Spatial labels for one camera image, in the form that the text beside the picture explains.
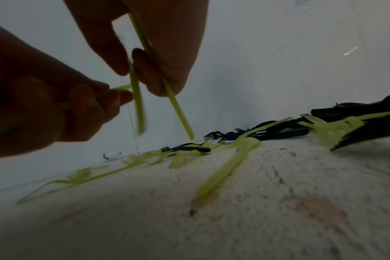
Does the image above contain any person's left hand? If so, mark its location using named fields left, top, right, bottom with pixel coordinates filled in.
left=0, top=21, right=135, bottom=159

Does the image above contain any person's right hand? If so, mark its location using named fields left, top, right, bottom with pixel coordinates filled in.
left=63, top=0, right=210, bottom=98

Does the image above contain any green plastic fork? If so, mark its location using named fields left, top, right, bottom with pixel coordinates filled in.
left=117, top=35, right=147, bottom=135
left=127, top=12, right=196, bottom=141

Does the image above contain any pile of plastic cutlery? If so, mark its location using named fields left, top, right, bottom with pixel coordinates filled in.
left=16, top=111, right=390, bottom=205

